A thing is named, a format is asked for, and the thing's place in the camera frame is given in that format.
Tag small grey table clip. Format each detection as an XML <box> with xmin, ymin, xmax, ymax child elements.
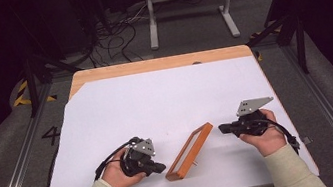
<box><xmin>300</xmin><ymin>134</ymin><xmax>314</xmax><ymax>146</ymax></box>

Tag person's left hand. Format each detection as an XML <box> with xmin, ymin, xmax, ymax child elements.
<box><xmin>98</xmin><ymin>153</ymin><xmax>150</xmax><ymax>187</ymax></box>

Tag orange wooden picture frame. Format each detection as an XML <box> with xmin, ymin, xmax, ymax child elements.
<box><xmin>157</xmin><ymin>121</ymin><xmax>222</xmax><ymax>183</ymax></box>

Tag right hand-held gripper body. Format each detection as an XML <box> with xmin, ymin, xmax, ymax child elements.
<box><xmin>230</xmin><ymin>95</ymin><xmax>280</xmax><ymax>140</ymax></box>

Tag tangle of black floor cables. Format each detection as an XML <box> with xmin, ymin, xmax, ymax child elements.
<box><xmin>80</xmin><ymin>3</ymin><xmax>158</xmax><ymax>70</ymax></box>

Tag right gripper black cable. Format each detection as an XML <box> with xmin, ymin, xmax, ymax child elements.
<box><xmin>253</xmin><ymin>113</ymin><xmax>302</xmax><ymax>162</ymax></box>

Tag white paper sheet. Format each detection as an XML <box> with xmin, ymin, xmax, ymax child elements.
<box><xmin>23</xmin><ymin>47</ymin><xmax>321</xmax><ymax>187</ymax></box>

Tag dark computer tower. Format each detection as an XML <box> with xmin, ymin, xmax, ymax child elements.
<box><xmin>46</xmin><ymin>0</ymin><xmax>100</xmax><ymax>59</ymax></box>

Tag person's right hand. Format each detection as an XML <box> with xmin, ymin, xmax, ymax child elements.
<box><xmin>234</xmin><ymin>105</ymin><xmax>289</xmax><ymax>161</ymax></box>

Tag yellow black hazard tape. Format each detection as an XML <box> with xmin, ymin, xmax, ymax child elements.
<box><xmin>9</xmin><ymin>75</ymin><xmax>58</xmax><ymax>109</ymax></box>
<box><xmin>249</xmin><ymin>25</ymin><xmax>287</xmax><ymax>63</ymax></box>

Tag black metal frame stand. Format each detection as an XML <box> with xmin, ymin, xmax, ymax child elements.
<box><xmin>17</xmin><ymin>48</ymin><xmax>89</xmax><ymax>120</ymax></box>
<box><xmin>243</xmin><ymin>10</ymin><xmax>313</xmax><ymax>84</ymax></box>

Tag wooden table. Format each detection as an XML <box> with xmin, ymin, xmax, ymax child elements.
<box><xmin>64</xmin><ymin>35</ymin><xmax>321</xmax><ymax>187</ymax></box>

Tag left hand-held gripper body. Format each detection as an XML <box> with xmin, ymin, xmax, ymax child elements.
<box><xmin>115</xmin><ymin>133</ymin><xmax>160</xmax><ymax>179</ymax></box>

